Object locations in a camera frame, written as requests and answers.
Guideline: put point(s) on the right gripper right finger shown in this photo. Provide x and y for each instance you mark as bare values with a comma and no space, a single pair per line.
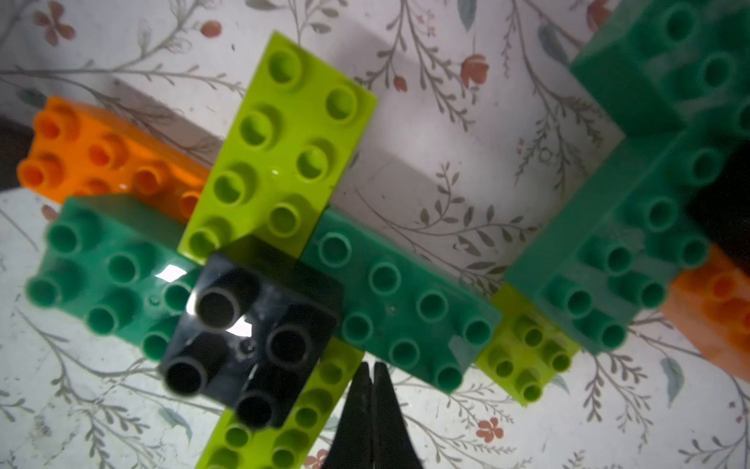
391,444

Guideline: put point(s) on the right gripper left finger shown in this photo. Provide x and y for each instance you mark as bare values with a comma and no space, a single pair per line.
351,447

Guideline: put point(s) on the dark green lego brick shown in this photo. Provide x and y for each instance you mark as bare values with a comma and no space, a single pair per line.
615,247
399,307
658,66
112,262

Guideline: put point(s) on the black small lego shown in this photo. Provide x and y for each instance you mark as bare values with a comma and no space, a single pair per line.
721,209
256,324

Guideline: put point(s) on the dark green lego brick top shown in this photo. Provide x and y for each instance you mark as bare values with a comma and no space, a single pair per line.
615,247

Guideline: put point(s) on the orange lego brick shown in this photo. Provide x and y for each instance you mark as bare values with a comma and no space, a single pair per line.
710,306
80,149

